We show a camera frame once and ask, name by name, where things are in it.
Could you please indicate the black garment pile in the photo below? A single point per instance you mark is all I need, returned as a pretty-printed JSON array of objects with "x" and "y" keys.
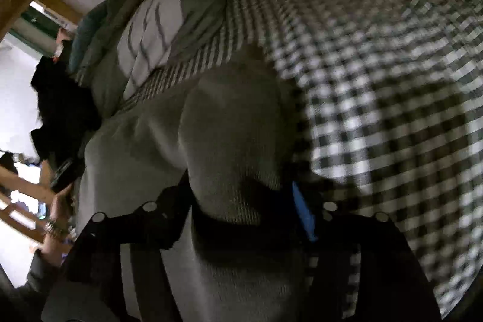
[{"x": 66, "y": 110}]

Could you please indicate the dark sleeve forearm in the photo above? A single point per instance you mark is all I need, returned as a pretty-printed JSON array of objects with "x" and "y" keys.
[{"x": 26, "y": 302}]

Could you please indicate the person's left hand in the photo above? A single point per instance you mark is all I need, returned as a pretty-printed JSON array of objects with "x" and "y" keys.
[{"x": 57, "y": 229}]

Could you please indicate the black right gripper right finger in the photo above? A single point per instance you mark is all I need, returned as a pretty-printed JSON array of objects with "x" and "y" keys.
[{"x": 360, "y": 268}]

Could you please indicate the black white checkered bedsheet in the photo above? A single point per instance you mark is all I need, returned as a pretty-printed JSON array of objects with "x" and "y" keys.
[{"x": 392, "y": 94}]

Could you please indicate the grey white striped pillow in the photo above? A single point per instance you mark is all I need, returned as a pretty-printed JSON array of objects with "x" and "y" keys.
[{"x": 140, "y": 36}]

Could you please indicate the grey-green sweatshirt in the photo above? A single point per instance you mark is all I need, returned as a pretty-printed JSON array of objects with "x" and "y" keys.
[{"x": 242, "y": 253}]

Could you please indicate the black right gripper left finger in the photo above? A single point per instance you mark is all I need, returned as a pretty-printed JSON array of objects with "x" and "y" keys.
[{"x": 115, "y": 270}]

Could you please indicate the teal cushion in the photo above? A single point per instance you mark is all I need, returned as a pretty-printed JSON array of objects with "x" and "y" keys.
[{"x": 87, "y": 28}]

